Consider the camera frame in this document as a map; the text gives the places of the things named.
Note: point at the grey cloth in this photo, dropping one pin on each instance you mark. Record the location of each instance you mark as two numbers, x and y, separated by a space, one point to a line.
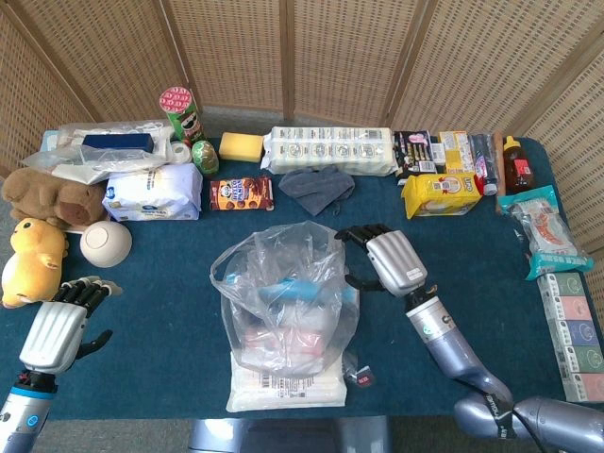
316 191

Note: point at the cream round bowl edge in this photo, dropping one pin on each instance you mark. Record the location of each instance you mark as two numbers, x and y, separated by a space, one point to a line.
106 243

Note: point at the white blue tissue pack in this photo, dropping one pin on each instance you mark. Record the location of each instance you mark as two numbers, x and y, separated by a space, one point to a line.
156 193

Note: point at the green egg-shaped toy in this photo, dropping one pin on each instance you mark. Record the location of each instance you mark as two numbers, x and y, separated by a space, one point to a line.
205 158

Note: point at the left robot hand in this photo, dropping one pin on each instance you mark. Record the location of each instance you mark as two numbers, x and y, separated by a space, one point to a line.
52 330

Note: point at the teal snack pack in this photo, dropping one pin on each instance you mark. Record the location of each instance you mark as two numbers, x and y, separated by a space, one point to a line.
547 231

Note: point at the black snack pack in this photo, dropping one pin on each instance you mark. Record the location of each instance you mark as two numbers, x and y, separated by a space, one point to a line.
413 151

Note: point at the crumpled clear bag with items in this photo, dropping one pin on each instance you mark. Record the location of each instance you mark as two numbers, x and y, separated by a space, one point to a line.
71 162

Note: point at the white tape roll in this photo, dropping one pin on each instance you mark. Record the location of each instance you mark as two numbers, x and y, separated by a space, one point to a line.
180 152

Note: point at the brown capybara plush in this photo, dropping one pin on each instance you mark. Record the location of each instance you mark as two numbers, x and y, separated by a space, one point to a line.
47 196

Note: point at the clear plastic shopping bag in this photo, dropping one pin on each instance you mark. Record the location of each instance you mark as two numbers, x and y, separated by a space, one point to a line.
283 264

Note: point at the teal tablecloth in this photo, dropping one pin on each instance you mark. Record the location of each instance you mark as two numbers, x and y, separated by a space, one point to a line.
165 307

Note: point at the yellow biscuit pack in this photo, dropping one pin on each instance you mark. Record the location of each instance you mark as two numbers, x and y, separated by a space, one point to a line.
441 196

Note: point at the brown honey bottle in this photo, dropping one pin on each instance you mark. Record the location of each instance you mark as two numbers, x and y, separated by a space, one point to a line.
518 167

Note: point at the pink white wet wipes pack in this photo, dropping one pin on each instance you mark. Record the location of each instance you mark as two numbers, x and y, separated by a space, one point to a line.
302 340

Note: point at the wooden stick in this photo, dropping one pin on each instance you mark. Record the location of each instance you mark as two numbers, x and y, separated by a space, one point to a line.
499 160

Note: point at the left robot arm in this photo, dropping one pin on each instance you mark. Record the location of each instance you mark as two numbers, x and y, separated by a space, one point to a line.
23 415

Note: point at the green Pringles can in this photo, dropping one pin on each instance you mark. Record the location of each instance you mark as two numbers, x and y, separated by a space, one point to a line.
186 122

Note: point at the dark blue box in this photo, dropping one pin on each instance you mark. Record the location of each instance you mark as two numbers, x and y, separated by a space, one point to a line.
118 141

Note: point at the long pale paper cup pack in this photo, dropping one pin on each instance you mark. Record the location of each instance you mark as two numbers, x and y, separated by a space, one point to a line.
330 151

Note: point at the woven folding screen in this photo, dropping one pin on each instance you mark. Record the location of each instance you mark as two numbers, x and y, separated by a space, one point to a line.
349 47

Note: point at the yellow hamster plush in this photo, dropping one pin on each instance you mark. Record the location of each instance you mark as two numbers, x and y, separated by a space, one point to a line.
33 264

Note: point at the multicolour box multipack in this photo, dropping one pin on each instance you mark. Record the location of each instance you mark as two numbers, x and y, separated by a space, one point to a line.
573 335

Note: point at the yellow box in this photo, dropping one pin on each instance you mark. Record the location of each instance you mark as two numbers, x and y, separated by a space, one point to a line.
457 151

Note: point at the yellow sponge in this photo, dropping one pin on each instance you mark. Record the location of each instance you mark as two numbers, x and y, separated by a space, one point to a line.
240 147

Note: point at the blue tube roll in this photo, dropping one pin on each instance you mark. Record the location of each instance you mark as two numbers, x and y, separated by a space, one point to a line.
302 289

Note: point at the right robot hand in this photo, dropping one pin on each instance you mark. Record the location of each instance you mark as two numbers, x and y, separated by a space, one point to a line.
394 262

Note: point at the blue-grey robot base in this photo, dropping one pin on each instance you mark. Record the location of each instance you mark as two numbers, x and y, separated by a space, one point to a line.
283 436

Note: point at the brown panda biscuit box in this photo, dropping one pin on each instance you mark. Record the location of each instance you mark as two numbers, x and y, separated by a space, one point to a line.
240 193

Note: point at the white paper roll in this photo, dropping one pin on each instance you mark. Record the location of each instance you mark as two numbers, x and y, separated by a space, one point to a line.
307 321

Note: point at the small clear red-label packet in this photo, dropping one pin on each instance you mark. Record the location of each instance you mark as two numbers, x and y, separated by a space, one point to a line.
363 377

